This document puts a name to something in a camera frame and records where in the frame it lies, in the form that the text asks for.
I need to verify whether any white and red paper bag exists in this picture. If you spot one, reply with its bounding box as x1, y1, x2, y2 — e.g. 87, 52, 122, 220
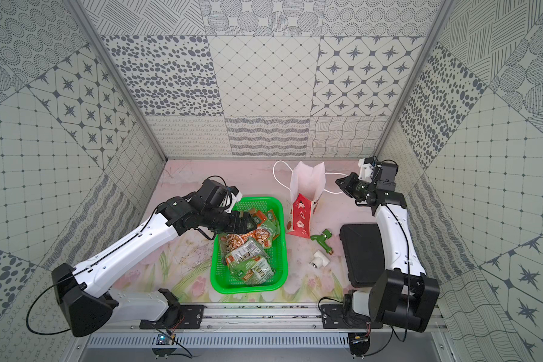
272, 160, 345, 238

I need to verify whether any green white condiment packet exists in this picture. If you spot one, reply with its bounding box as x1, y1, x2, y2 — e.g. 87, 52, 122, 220
225, 238, 268, 267

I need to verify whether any white pipe elbow fitting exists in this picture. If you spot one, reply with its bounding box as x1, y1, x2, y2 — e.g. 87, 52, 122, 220
310, 250, 330, 268

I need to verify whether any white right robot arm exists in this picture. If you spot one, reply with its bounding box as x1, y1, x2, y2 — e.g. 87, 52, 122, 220
336, 156, 440, 333

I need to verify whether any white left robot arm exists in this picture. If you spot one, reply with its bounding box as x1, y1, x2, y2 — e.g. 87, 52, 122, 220
52, 179, 256, 337

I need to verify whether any red orange condiment packet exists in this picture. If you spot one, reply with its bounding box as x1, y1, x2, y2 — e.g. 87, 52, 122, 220
220, 228, 273, 253

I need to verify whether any green red condiment packet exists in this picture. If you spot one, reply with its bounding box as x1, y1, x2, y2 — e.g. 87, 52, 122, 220
249, 208, 280, 244

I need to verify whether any black plastic tool case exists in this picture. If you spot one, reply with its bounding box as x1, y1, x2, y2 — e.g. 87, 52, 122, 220
339, 223, 385, 287

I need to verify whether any green plastic basket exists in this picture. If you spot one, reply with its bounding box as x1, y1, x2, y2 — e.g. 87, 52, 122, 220
211, 196, 288, 294

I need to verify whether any green plastic faucet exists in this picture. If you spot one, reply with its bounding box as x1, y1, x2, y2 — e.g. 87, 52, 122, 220
310, 229, 333, 255

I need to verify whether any small green circuit board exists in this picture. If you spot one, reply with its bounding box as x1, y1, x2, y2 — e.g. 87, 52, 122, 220
155, 333, 175, 346

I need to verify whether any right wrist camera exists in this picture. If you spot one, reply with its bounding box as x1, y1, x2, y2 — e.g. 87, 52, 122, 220
358, 157, 374, 183

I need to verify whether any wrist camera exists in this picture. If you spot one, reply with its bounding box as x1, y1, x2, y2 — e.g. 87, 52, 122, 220
223, 186, 243, 211
358, 157, 374, 183

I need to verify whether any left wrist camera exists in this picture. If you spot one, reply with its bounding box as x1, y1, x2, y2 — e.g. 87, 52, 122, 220
223, 186, 243, 211

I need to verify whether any aluminium mounting rail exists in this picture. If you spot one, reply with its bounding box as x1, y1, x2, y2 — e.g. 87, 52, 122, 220
71, 300, 449, 336

